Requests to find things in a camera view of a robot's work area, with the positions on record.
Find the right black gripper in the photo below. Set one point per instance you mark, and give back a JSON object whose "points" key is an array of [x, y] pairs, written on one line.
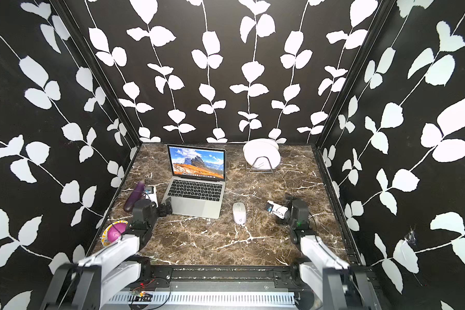
{"points": [[291, 203]]}

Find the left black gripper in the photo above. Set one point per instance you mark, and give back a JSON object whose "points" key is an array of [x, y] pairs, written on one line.
{"points": [[163, 210]]}

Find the white wireless mouse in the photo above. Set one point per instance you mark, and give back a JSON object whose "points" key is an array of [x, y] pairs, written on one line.
{"points": [[239, 213]]}

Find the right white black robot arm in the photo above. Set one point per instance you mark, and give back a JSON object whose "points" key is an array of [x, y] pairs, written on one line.
{"points": [[337, 283]]}

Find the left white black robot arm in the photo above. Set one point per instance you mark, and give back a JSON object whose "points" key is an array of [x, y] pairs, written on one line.
{"points": [[91, 282]]}

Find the silver open laptop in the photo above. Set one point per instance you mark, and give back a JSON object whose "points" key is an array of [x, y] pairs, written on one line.
{"points": [[198, 181]]}

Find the purple eggplant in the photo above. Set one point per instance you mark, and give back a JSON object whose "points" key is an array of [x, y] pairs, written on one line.
{"points": [[134, 197]]}

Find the white plates stack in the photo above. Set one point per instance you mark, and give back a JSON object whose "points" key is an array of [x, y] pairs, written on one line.
{"points": [[262, 147]]}

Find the purple yellow toy bowl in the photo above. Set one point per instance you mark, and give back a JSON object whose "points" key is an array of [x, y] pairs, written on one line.
{"points": [[113, 232]]}

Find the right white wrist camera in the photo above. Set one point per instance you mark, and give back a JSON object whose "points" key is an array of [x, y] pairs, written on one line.
{"points": [[276, 209]]}

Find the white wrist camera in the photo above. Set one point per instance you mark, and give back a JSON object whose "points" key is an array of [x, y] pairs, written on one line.
{"points": [[149, 193], [276, 209]]}

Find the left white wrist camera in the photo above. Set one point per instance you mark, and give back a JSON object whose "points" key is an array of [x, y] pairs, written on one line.
{"points": [[149, 193]]}

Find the black wire plate rack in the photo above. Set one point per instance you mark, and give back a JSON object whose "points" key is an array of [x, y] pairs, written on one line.
{"points": [[261, 164]]}

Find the black front mounting rail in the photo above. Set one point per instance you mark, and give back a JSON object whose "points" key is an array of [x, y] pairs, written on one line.
{"points": [[281, 277]]}

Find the white perforated cable duct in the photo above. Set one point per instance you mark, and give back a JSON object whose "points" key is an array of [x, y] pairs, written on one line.
{"points": [[247, 299]]}

